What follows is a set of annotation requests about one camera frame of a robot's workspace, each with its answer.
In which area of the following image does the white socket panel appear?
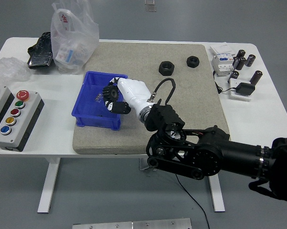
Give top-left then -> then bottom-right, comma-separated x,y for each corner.
228,78 -> 252,102

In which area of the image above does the black adapter cord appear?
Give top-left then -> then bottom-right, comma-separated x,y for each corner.
214,81 -> 238,94

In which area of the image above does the clear bubble wrap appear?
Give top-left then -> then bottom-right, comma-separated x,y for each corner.
0,57 -> 32,85

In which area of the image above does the five-button control box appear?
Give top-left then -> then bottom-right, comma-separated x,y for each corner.
0,90 -> 45,153

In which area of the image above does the silver metal plate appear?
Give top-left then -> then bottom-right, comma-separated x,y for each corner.
72,218 -> 193,229

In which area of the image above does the white flat switch box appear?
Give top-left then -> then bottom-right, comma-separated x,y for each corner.
209,44 -> 234,56

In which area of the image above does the white circuit breaker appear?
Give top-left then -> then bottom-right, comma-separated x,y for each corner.
211,52 -> 235,78

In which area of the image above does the black crumpled packet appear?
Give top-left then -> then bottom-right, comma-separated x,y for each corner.
27,31 -> 55,70

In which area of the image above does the clear floor fixture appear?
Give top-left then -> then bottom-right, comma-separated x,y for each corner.
144,0 -> 158,12

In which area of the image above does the small black hex nut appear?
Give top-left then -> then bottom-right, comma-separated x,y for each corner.
186,55 -> 201,69

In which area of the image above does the black floor cable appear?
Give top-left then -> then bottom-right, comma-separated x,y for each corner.
175,173 -> 211,229

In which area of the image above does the black gear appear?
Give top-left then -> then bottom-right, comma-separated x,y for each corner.
102,85 -> 121,104

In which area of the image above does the blue plastic bin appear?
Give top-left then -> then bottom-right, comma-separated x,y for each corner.
72,71 -> 129,131

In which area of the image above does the white plastic shopping bag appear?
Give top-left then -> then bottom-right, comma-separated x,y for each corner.
50,0 -> 100,75

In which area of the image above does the large black hex nut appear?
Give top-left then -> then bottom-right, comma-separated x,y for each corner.
158,61 -> 174,77

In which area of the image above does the white table leg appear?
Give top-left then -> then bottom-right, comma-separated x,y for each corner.
208,175 -> 226,212
37,157 -> 61,214

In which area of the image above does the black power adapter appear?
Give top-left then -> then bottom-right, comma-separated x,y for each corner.
236,82 -> 256,97

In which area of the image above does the grey-brown mat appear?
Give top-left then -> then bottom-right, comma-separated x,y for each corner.
72,42 -> 231,155

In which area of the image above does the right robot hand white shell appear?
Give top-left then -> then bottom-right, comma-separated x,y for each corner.
104,76 -> 152,115

